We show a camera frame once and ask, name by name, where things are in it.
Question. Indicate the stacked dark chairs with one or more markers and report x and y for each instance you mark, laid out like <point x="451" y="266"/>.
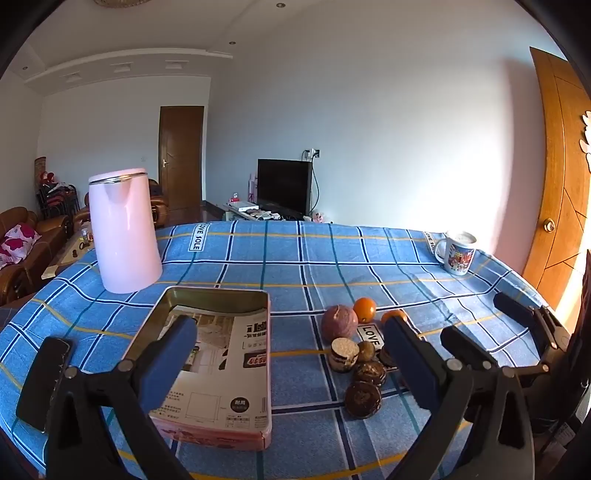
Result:
<point x="55" y="198"/>

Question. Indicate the dark brown interior door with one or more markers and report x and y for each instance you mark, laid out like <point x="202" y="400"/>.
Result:
<point x="181" y="161"/>

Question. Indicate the low television stand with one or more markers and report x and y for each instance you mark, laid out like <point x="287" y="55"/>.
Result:
<point x="217" y="212"/>

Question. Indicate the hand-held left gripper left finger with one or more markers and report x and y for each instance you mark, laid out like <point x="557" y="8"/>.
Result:
<point x="166" y="369"/>

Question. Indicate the brass door knob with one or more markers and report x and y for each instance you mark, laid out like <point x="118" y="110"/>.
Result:
<point x="549" y="225"/>

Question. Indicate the light wooden door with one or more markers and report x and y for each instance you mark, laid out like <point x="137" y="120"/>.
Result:
<point x="561" y="184"/>

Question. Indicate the printed paper sheet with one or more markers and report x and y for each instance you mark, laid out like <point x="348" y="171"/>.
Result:
<point x="226" y="369"/>

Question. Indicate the black smartphone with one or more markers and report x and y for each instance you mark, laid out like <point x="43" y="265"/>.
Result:
<point x="44" y="383"/>

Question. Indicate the round tan-topped brown cake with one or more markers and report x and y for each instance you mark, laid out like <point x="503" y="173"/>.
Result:
<point x="344" y="353"/>

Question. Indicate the pink floral pillow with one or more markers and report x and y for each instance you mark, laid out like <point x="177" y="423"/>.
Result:
<point x="18" y="242"/>

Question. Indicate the metal tin tray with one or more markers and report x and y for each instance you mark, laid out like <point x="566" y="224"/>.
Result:
<point x="217" y="295"/>

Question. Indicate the small olive-brown fruit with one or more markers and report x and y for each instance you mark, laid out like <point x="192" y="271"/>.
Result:
<point x="366" y="350"/>

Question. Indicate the white flower door decoration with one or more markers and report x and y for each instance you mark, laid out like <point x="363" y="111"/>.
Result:
<point x="586" y="134"/>

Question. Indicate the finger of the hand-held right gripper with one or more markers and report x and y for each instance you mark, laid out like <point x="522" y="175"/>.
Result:
<point x="517" y="309"/>
<point x="466" y="346"/>

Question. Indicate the blue plaid tablecloth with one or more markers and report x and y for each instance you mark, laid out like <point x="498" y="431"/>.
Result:
<point x="323" y="258"/>

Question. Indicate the pink electric kettle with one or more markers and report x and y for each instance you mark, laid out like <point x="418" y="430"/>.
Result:
<point x="122" y="230"/>

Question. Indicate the brown leather sofa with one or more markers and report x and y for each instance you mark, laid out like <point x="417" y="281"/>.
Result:
<point x="27" y="272"/>

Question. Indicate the pink bottle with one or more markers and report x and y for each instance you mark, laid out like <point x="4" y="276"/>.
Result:
<point x="251" y="187"/>

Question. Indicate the wooden coffee table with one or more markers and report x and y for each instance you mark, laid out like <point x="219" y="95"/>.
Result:
<point x="69" y="254"/>

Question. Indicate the purple round fruit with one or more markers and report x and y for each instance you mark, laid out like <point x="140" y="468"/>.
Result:
<point x="339" y="321"/>

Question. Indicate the white flat box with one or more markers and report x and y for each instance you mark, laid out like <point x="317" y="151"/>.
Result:
<point x="240" y="206"/>

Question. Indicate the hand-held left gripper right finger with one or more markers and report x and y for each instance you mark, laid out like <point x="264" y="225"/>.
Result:
<point x="413" y="369"/>

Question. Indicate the orange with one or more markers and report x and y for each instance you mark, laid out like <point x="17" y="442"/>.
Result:
<point x="395" y="315"/>
<point x="364" y="309"/>

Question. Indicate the white wall socket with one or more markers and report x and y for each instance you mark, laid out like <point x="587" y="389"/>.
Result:
<point x="312" y="153"/>

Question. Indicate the black television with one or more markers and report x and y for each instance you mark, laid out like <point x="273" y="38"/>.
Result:
<point x="284" y="187"/>

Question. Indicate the dark chocolate muffin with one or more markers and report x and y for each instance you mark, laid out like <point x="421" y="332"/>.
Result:
<point x="363" y="399"/>
<point x="370" y="373"/>

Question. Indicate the white printed mug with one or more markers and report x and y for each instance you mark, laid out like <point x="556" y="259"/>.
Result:
<point x="457" y="254"/>

